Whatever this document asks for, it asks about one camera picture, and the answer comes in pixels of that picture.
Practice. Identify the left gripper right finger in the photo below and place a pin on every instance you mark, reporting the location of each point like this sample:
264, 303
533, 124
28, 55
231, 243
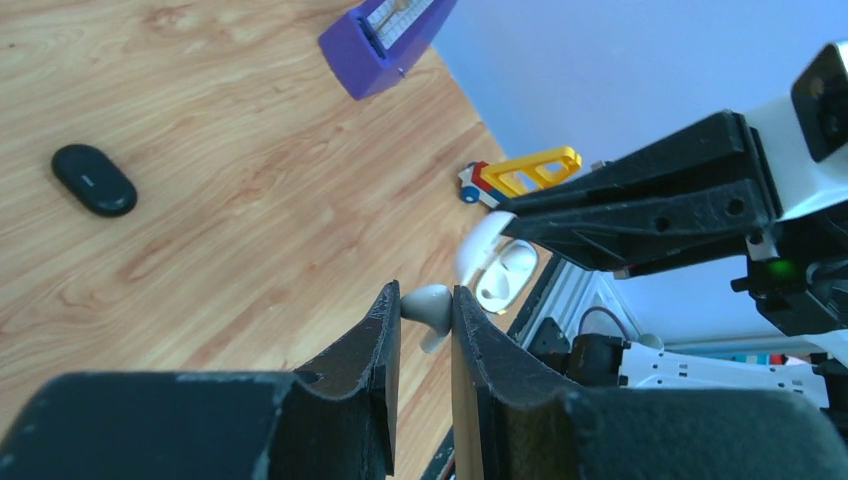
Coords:
515, 418

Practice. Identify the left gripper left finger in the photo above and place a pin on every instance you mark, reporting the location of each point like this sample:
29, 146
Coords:
334, 417

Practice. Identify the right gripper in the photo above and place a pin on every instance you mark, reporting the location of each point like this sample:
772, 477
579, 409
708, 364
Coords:
689, 198

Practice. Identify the white earbud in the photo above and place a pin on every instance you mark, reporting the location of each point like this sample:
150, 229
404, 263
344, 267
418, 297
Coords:
429, 305

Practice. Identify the white earbud charging case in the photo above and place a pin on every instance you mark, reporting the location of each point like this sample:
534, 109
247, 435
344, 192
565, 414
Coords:
495, 269

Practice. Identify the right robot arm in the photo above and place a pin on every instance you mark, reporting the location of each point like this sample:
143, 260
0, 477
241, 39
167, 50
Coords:
770, 185

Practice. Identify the black earbud charging case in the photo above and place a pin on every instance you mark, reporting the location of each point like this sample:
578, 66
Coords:
94, 180

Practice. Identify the colourful toy car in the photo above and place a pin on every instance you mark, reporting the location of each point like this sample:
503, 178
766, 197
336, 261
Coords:
493, 183

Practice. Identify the purple stand with phone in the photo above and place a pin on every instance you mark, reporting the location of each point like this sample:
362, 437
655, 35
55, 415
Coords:
374, 45

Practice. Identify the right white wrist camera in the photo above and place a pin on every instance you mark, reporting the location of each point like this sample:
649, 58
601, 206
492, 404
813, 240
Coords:
804, 136

